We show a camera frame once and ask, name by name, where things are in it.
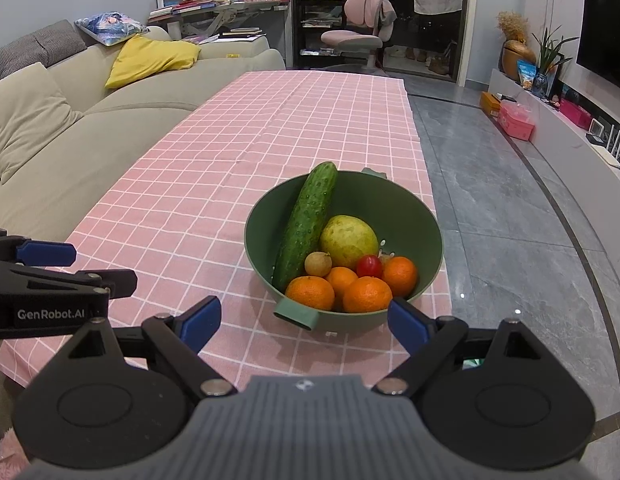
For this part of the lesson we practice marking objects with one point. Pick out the cluttered desk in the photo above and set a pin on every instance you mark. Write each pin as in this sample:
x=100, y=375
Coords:
x=215, y=10

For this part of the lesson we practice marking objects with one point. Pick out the green cucumber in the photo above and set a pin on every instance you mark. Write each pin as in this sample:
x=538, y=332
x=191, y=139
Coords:
x=310, y=215

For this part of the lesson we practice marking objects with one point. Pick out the brown longan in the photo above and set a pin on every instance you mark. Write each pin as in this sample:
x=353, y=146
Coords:
x=318, y=264

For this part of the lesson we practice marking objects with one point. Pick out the large orange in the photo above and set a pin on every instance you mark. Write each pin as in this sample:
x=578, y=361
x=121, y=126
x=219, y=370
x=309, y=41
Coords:
x=310, y=294
x=367, y=295

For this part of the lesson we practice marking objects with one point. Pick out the white router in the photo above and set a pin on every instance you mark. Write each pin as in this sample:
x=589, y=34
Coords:
x=617, y=149

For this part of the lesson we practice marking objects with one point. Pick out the grey textured cushion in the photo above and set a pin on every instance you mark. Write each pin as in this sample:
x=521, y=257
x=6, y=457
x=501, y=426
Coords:
x=35, y=47

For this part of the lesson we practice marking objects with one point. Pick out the green plastic bowl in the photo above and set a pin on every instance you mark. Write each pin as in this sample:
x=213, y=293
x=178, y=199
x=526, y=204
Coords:
x=404, y=220

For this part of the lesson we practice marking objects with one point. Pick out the small white device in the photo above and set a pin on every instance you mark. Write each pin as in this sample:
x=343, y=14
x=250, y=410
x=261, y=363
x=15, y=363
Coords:
x=597, y=130

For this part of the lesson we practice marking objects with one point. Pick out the blue glass jar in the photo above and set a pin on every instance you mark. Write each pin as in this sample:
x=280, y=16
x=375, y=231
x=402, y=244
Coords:
x=539, y=86

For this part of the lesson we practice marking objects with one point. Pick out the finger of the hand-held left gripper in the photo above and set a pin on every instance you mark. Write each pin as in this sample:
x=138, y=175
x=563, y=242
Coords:
x=45, y=253
x=115, y=281

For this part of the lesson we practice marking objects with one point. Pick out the pink checked tablecloth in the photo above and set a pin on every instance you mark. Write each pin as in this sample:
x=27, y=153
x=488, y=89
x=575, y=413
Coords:
x=190, y=185

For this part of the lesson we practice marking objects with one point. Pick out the pink fluffy rug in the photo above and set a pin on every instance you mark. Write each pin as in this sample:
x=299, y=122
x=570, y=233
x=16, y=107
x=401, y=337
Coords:
x=5, y=455

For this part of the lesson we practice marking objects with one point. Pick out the pink desk chair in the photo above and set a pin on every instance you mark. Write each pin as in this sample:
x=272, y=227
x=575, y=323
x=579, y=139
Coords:
x=360, y=35

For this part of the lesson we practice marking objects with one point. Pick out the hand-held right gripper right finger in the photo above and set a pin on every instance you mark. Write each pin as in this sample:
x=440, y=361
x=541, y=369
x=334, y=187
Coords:
x=407, y=322

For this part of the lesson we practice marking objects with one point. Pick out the dark notebook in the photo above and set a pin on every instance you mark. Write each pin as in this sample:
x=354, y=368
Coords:
x=242, y=34

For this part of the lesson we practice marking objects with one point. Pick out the small orange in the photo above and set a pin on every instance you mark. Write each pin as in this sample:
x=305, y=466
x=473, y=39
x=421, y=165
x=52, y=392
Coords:
x=341, y=280

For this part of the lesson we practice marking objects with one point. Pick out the beige sofa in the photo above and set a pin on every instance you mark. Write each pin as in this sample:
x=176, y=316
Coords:
x=140, y=125

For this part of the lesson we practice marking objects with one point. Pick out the beige cushion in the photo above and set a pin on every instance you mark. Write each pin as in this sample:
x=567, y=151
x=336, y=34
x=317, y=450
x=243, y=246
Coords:
x=25, y=115

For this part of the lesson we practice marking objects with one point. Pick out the brown vase with dried flowers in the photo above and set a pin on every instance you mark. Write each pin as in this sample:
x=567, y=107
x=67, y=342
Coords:
x=517, y=55

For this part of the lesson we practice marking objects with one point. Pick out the yellow box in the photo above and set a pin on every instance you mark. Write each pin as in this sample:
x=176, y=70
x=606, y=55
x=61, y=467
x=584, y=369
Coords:
x=489, y=104

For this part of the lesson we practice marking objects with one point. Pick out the green potted plant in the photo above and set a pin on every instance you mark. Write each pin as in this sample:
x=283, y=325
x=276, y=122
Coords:
x=552, y=52

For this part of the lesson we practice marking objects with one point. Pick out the black television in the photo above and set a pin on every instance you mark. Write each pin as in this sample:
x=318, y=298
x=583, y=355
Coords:
x=607, y=30

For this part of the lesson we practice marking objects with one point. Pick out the yellow-green guava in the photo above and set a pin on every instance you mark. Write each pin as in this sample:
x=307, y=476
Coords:
x=349, y=241

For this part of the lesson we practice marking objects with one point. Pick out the pink box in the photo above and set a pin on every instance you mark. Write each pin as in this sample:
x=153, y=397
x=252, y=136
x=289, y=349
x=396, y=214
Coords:
x=515, y=121

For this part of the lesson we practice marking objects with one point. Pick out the blue printed cushion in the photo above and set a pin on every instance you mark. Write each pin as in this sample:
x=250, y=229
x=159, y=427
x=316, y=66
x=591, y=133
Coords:
x=110, y=26

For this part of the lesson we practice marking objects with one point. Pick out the white television cabinet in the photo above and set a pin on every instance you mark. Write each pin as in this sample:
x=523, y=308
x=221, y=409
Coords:
x=564, y=147

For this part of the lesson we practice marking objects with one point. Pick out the black shelf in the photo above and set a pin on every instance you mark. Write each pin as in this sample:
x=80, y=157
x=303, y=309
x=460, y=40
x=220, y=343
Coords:
x=320, y=15

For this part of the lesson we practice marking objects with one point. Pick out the blue snack bag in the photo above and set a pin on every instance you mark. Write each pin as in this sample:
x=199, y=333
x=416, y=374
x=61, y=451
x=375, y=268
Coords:
x=526, y=75

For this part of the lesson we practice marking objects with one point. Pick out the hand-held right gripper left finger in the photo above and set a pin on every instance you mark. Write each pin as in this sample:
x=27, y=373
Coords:
x=200, y=325

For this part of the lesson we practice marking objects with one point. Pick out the yellow cushion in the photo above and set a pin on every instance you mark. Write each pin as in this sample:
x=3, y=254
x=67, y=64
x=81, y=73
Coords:
x=150, y=59

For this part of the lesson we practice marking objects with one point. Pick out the medium orange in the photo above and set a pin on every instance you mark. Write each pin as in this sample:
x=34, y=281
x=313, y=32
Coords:
x=400, y=275

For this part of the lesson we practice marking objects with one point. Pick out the pink bag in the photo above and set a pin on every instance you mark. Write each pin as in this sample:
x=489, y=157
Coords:
x=575, y=114

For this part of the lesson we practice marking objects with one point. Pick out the red cherry tomato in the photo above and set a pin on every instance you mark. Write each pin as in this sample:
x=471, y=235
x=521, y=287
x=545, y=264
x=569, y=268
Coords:
x=369, y=266

